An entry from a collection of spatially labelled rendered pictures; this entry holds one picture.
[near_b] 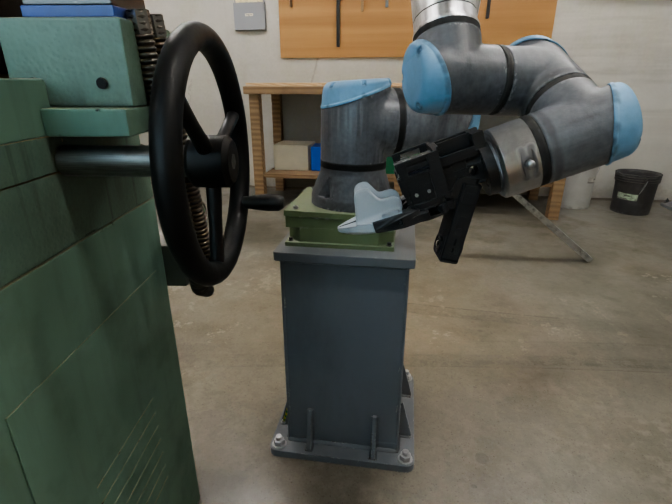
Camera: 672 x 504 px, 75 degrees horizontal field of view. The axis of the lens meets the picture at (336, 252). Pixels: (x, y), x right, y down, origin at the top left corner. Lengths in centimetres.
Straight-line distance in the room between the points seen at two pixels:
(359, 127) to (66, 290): 61
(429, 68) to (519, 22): 319
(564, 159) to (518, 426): 96
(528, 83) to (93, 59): 52
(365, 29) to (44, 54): 324
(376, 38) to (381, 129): 277
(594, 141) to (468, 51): 19
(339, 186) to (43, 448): 68
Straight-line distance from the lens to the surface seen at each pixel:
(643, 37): 405
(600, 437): 147
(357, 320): 101
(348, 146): 95
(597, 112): 60
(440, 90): 61
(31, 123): 58
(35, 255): 57
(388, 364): 107
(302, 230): 98
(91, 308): 66
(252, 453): 127
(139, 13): 59
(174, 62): 44
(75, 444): 67
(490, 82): 63
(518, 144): 57
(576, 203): 371
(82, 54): 58
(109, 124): 55
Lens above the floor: 90
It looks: 21 degrees down
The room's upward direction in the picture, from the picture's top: straight up
